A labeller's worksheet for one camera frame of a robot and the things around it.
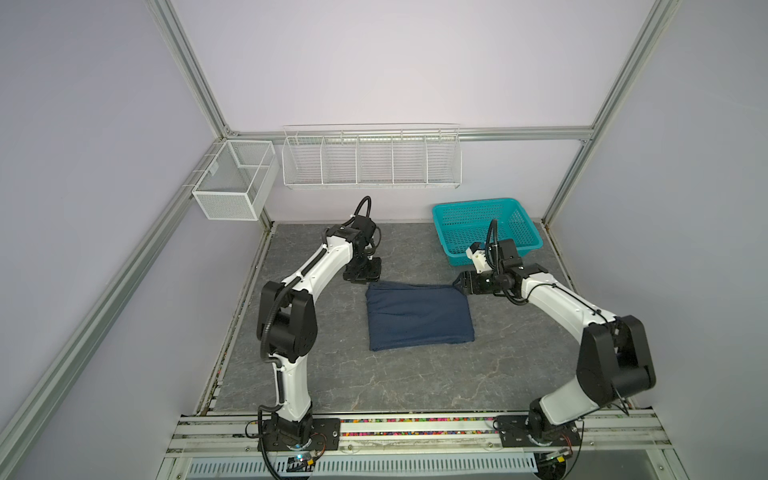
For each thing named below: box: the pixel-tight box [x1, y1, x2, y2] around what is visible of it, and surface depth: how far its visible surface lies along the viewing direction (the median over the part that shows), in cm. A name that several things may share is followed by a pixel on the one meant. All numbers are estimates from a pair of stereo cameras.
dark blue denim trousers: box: [365, 281, 475, 352], surface depth 93 cm
